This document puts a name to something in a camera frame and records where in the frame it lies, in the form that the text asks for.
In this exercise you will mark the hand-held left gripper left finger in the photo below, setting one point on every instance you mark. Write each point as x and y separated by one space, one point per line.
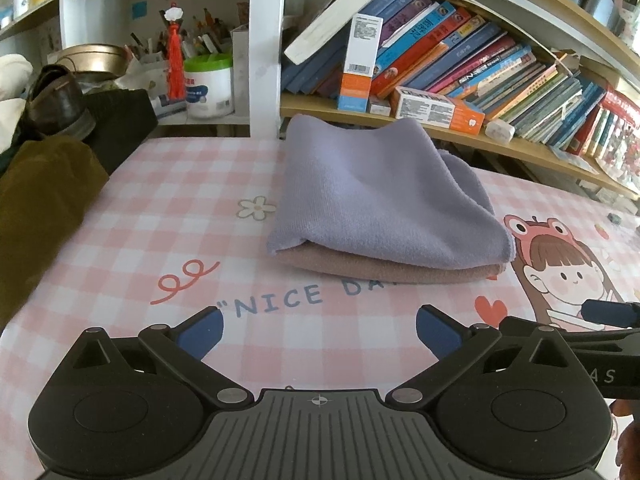
202 332

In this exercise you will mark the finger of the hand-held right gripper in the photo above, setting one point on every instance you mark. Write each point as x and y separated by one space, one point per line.
605 338
612 312

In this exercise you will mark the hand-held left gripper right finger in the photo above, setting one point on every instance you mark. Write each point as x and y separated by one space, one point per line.
437 332

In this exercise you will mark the purple and pink sweater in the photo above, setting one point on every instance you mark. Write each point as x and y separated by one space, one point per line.
375 200

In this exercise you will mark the person's right hand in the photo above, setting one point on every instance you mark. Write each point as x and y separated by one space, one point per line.
631 450

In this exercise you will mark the small grey eraser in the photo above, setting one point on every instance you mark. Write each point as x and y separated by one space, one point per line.
613 218

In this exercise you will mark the pink checked cartoon table mat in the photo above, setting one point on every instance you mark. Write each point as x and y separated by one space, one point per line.
150 240

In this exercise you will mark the colourful bead ornament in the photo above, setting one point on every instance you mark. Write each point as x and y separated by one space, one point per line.
627 165

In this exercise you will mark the pale blue flat packet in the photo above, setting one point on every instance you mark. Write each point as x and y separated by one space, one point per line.
575 160

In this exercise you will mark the thick red upright book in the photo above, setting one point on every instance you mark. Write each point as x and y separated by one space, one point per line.
582 130

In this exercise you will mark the thick red lying book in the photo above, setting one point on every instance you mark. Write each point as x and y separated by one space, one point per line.
622 107

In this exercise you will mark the white charger plug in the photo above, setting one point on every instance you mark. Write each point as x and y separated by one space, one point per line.
500 131

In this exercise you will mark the black cloth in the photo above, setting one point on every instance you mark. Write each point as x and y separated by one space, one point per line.
122 130

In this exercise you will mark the long white and orange box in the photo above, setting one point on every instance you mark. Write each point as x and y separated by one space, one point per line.
430 110

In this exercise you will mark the small white box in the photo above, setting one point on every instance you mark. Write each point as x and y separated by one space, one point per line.
379 106

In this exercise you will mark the white tub with green lid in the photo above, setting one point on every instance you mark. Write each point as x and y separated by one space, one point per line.
209 87

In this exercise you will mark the row of colourful books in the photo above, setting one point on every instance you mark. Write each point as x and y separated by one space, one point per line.
475 70

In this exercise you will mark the brown leather shoe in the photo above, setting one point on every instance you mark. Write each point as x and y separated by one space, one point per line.
57 105

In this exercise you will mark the red tassel ornament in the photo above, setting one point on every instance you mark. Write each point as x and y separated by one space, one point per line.
175 60

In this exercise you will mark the tall white and orange box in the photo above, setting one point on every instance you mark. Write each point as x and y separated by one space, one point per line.
360 55

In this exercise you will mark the bunch of pens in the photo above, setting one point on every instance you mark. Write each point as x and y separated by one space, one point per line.
200 35

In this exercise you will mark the white cloth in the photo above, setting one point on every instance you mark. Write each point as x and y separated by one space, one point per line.
12 95

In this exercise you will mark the white-edged wooden shelf board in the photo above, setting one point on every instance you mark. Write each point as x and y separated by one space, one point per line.
525 5

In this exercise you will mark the blue sticky note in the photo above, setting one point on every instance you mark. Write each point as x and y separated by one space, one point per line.
139 10

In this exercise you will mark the thick white-paged book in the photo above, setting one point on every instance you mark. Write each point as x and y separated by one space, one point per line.
330 20

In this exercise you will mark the white shelf post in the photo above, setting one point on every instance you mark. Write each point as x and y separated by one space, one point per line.
265 60

